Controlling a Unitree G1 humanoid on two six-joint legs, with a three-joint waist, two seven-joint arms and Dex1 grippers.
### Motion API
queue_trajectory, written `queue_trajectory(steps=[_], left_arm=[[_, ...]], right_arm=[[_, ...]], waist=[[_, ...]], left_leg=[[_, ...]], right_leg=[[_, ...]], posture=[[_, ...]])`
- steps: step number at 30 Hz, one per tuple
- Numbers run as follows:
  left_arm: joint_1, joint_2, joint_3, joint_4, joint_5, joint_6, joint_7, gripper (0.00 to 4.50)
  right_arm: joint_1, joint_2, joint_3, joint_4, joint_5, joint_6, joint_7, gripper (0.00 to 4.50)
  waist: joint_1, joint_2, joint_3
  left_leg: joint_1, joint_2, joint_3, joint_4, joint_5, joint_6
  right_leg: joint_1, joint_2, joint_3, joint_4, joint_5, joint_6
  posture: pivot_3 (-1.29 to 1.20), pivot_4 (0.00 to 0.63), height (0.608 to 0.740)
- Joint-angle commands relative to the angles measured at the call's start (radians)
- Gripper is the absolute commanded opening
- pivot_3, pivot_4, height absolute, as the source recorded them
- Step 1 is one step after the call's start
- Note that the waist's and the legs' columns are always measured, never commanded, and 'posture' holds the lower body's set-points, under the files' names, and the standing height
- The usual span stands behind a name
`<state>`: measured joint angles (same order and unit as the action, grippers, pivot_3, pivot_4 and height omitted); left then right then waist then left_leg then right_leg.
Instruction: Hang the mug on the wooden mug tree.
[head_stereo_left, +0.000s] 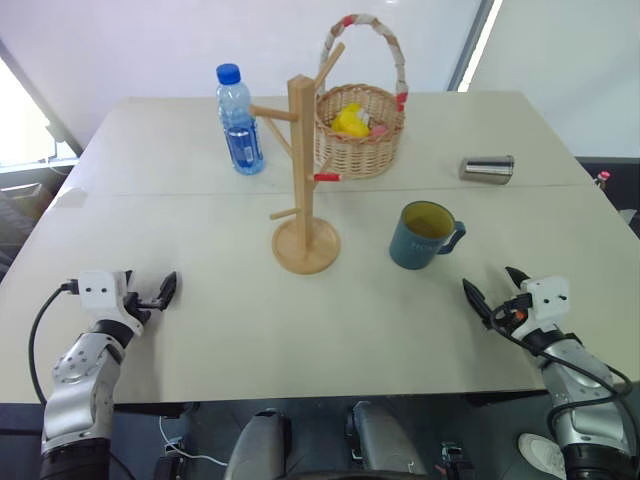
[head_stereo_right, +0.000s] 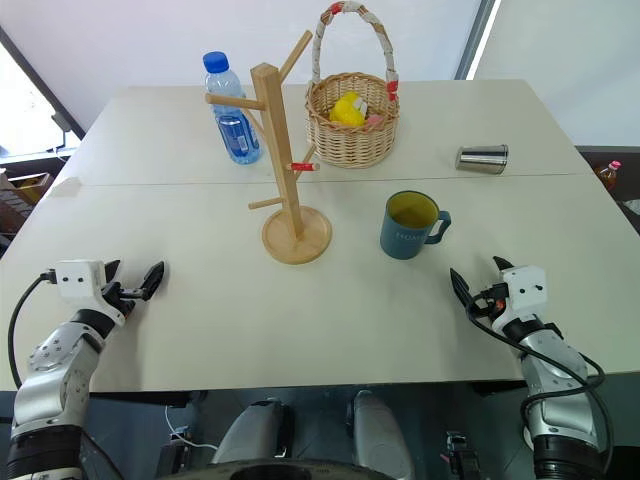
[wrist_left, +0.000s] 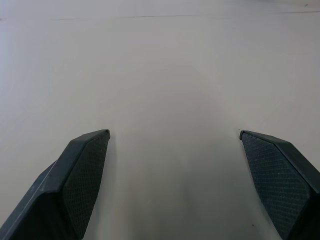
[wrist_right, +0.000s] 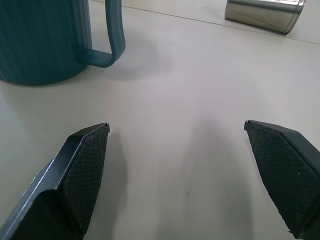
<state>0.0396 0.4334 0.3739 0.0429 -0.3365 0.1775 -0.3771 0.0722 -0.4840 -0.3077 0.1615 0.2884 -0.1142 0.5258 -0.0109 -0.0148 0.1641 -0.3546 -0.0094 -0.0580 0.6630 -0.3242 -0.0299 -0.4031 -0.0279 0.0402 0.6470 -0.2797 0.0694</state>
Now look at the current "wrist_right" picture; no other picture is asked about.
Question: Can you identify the stainless steel cup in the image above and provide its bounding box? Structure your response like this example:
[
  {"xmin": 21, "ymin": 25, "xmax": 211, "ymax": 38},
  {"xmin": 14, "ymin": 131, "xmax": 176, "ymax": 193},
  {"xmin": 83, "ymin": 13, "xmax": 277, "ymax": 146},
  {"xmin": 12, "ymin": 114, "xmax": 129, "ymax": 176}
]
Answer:
[{"xmin": 224, "ymin": 0, "xmax": 307, "ymax": 35}]

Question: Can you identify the teal ribbed mug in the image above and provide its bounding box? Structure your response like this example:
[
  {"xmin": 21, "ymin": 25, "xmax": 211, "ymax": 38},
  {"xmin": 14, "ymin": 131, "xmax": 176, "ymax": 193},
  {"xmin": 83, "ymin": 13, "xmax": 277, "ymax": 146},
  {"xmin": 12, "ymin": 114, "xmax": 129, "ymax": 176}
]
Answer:
[{"xmin": 0, "ymin": 0, "xmax": 126, "ymax": 86}]

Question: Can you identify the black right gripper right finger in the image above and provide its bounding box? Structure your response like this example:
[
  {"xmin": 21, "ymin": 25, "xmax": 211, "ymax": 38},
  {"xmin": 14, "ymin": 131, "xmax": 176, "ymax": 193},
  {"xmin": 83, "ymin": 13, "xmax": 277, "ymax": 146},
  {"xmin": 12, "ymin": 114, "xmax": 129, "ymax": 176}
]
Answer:
[{"xmin": 243, "ymin": 120, "xmax": 320, "ymax": 240}]

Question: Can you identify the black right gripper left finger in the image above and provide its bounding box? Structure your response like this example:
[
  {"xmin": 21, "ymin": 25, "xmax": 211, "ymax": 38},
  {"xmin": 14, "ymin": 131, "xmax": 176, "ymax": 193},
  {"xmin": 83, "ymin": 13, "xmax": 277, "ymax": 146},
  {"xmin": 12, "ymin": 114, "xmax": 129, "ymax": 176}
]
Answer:
[{"xmin": 0, "ymin": 122, "xmax": 111, "ymax": 240}]

